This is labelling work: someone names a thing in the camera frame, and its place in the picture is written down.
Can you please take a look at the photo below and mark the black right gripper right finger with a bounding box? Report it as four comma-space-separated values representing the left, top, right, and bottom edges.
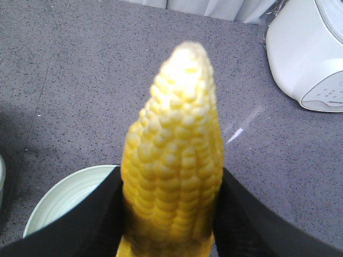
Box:
214, 169, 342, 256

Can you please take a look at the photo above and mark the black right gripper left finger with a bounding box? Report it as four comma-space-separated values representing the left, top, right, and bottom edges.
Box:
1, 167, 124, 256

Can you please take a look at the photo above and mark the mint green round plate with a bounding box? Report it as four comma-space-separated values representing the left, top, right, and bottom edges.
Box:
23, 164, 117, 238

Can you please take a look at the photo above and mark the white rice cooker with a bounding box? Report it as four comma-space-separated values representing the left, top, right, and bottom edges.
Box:
266, 1, 342, 112

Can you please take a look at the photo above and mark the grey pleated curtain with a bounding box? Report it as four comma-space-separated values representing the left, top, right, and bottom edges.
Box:
128, 0, 276, 25

